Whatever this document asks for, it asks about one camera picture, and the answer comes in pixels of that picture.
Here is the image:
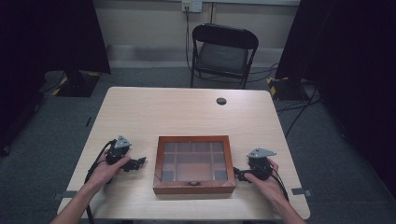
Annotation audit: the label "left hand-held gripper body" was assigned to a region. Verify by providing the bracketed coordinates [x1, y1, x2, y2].
[105, 134, 133, 166]

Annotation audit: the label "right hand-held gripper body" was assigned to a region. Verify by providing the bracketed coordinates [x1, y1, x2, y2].
[246, 147, 277, 182]

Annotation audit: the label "wooden box with glass lid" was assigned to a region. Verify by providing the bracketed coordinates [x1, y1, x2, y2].
[152, 134, 237, 196]

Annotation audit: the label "person's right hand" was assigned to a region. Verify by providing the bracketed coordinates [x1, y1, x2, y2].
[244, 158, 290, 204]

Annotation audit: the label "person's left hand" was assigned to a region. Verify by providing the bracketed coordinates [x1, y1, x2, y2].
[85, 148, 132, 191]

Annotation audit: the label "grey tape strip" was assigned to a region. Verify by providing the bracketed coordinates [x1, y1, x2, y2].
[51, 189, 78, 201]
[290, 187, 313, 198]

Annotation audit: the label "striped black stand base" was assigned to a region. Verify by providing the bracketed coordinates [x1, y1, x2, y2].
[265, 76, 310, 102]

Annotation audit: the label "black folding chair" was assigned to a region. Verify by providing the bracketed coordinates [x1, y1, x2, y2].
[190, 22, 260, 91]

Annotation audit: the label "dark curtain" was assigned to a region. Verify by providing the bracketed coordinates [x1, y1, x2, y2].
[0, 0, 112, 157]
[275, 0, 396, 200]

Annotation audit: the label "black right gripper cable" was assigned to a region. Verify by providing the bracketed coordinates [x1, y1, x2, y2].
[270, 169, 290, 202]

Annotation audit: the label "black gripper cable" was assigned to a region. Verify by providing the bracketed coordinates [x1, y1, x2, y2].
[83, 139, 117, 224]
[270, 169, 290, 202]

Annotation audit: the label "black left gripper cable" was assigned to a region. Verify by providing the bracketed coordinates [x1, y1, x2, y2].
[83, 139, 117, 224]

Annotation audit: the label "black floor cables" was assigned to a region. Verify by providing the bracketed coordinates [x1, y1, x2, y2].
[276, 81, 323, 138]

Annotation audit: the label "black wall socket cable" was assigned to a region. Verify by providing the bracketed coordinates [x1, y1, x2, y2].
[184, 6, 194, 74]

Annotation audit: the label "white wall socket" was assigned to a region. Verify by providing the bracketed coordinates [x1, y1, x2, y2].
[181, 0, 204, 14]

